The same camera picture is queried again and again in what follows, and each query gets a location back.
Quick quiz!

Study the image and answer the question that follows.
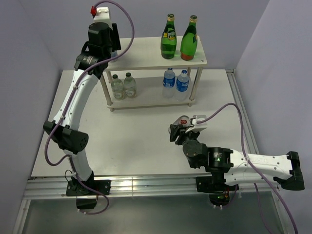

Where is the silver energy drink can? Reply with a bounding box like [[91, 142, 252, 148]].
[[172, 115, 191, 127], [110, 51, 118, 62]]

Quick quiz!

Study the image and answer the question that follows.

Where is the water bottle blue cap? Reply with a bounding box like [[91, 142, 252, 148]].
[[175, 70, 190, 101], [162, 68, 176, 98]]

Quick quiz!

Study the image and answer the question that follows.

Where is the water bottle blue cap front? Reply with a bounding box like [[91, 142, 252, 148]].
[[162, 68, 176, 98]]

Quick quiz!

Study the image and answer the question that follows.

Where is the green glass bottle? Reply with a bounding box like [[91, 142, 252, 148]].
[[160, 14, 177, 59], [180, 15, 197, 61]]

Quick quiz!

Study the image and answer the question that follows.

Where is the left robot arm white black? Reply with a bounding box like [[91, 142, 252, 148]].
[[43, 22, 121, 195]]

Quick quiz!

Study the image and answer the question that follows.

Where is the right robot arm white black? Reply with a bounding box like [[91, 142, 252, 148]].
[[169, 124, 305, 191]]

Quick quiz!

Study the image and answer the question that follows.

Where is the white two-tier wooden shelf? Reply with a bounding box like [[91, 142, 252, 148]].
[[101, 37, 207, 112]]

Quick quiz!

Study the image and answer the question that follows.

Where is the clear soda water bottle left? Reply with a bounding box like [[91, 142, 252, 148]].
[[111, 74, 125, 100]]

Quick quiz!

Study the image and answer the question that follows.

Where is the clear soda water bottle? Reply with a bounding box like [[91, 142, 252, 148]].
[[124, 72, 137, 98], [111, 74, 125, 100]]

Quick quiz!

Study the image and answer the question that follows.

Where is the clear soda water bottle right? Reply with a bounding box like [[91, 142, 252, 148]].
[[124, 72, 137, 98]]

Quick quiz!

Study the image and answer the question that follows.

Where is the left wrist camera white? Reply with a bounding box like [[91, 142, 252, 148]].
[[91, 6, 112, 29]]

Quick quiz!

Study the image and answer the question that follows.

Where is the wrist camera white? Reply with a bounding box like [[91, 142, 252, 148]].
[[186, 115, 207, 133], [91, 6, 112, 29]]

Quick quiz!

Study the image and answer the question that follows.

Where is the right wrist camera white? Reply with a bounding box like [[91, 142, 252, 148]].
[[186, 115, 207, 133]]

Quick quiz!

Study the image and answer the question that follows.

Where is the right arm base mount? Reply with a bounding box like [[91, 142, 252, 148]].
[[195, 176, 239, 210]]

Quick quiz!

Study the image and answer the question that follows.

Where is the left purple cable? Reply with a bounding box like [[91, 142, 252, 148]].
[[45, 1, 135, 215]]

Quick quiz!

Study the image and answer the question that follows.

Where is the purple cable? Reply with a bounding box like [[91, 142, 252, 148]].
[[198, 102, 297, 234], [45, 1, 135, 215]]

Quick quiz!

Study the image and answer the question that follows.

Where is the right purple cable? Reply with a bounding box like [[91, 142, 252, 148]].
[[198, 102, 297, 234]]

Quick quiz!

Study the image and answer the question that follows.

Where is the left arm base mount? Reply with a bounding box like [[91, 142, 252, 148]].
[[66, 178, 111, 215]]

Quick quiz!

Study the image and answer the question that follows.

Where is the aluminium frame rail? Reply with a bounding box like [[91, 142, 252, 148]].
[[13, 69, 294, 234]]

